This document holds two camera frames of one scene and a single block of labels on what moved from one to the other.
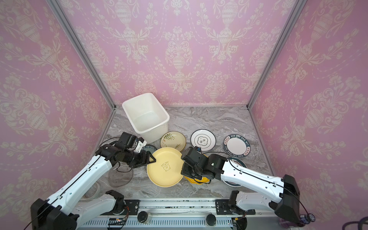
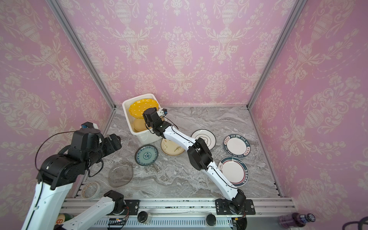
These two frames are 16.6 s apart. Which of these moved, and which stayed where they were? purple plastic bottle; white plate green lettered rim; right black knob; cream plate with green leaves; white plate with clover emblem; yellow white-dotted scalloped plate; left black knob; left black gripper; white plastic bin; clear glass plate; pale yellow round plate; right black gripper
Moved: yellow white-dotted scalloped plate; left black gripper; pale yellow round plate; right black gripper
Stayed: purple plastic bottle; right black knob; cream plate with green leaves; white plate green lettered rim; white plate with clover emblem; clear glass plate; white plastic bin; left black knob
